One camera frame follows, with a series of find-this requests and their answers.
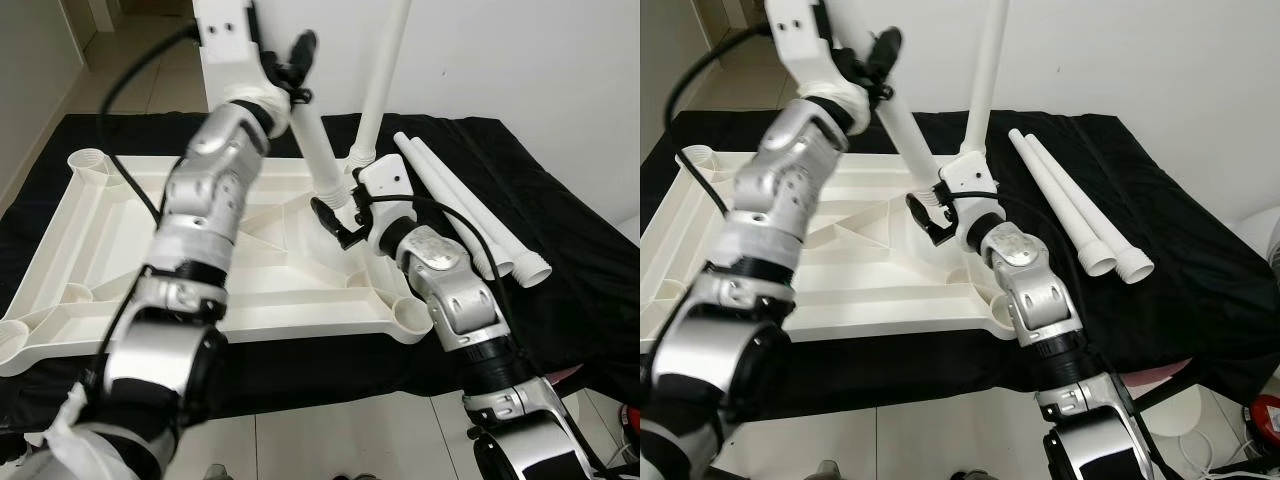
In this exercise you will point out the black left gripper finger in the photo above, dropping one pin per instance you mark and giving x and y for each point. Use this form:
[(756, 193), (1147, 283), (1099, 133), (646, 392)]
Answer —
[(304, 55), (885, 52)]

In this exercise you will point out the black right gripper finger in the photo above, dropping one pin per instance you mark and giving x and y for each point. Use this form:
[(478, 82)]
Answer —
[(925, 218), (332, 222)]

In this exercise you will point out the white plastic table leg tube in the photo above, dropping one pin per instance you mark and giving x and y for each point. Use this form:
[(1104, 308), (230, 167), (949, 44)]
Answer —
[(985, 80), (381, 80), (1085, 207), (1058, 200), (908, 145), (480, 212), (451, 203), (318, 150)]

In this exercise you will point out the white plastic children table top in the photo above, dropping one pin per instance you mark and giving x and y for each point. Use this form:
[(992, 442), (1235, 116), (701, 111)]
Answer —
[(900, 290), (90, 250)]

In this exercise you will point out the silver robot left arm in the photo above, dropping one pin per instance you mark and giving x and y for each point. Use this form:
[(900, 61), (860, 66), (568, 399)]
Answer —
[(790, 200), (200, 200)]

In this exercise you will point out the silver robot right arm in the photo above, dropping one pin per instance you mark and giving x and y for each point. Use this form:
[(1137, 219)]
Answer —
[(450, 290), (1030, 290)]

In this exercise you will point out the black tablecloth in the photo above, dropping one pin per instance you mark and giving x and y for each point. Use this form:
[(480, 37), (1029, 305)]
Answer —
[(1180, 320), (570, 300)]

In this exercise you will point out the pink flat board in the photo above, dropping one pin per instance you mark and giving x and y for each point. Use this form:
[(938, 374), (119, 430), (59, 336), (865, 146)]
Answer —
[(562, 375), (1165, 372)]

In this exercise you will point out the black robot right foot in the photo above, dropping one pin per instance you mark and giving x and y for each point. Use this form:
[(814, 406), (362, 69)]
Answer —
[(353, 477), (970, 476)]

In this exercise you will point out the white round fan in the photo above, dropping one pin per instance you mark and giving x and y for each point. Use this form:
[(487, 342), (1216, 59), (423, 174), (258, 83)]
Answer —
[(1262, 235), (631, 230)]

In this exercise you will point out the black metal table leg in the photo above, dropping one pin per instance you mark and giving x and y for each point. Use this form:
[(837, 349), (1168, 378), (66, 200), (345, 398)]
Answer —
[(1165, 392)]

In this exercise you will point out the white round stand base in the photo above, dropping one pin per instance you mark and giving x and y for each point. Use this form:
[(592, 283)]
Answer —
[(1180, 428)]

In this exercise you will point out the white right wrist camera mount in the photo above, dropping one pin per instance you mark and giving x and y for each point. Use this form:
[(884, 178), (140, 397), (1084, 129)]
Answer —
[(965, 175), (385, 180)]

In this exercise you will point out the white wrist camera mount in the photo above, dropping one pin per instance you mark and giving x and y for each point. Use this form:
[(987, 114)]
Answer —
[(225, 30), (965, 175), (385, 180), (800, 25)]

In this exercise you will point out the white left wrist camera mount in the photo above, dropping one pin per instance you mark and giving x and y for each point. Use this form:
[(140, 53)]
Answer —
[(225, 30), (800, 25)]

